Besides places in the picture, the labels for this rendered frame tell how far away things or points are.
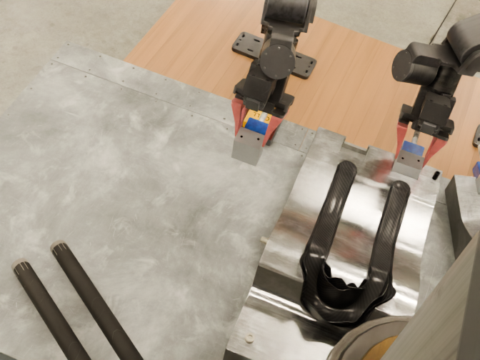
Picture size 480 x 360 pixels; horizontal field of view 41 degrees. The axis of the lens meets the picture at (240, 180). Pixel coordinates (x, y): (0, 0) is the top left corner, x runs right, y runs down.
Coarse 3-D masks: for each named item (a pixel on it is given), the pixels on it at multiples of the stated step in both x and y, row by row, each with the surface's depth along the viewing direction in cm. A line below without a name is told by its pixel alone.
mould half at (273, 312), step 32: (320, 128) 130; (320, 160) 125; (352, 160) 126; (384, 160) 127; (320, 192) 121; (352, 192) 122; (384, 192) 122; (416, 192) 123; (288, 224) 113; (352, 224) 118; (416, 224) 119; (288, 256) 106; (352, 256) 109; (416, 256) 115; (256, 288) 110; (288, 288) 107; (416, 288) 106; (256, 320) 107; (288, 320) 107; (224, 352) 105; (256, 352) 103; (288, 352) 104; (320, 352) 105
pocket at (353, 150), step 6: (342, 144) 131; (348, 144) 130; (354, 144) 130; (342, 150) 131; (348, 150) 131; (354, 150) 131; (360, 150) 130; (366, 150) 130; (354, 156) 130; (360, 156) 130
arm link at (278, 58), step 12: (312, 0) 106; (264, 12) 107; (312, 12) 106; (264, 24) 108; (276, 24) 106; (288, 24) 108; (300, 24) 110; (276, 36) 100; (288, 36) 101; (264, 48) 103; (276, 48) 101; (288, 48) 101; (264, 60) 102; (276, 60) 102; (288, 60) 102; (264, 72) 103; (276, 72) 103; (288, 72) 103
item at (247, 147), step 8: (264, 112) 124; (248, 120) 121; (256, 120) 122; (264, 120) 124; (240, 128) 118; (248, 128) 120; (256, 128) 121; (264, 128) 121; (240, 136) 118; (248, 136) 118; (256, 136) 118; (240, 144) 117; (248, 144) 117; (256, 144) 117; (232, 152) 120; (240, 152) 119; (248, 152) 118; (256, 152) 117; (240, 160) 121; (248, 160) 120; (256, 160) 119
